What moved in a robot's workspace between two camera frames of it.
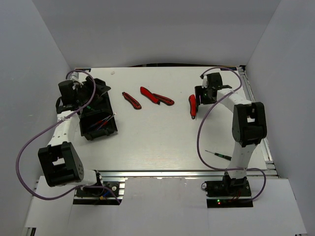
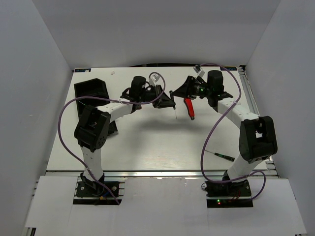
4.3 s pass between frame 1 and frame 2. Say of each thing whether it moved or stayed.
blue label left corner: stayed
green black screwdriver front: stayed
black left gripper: moved
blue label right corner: stayed
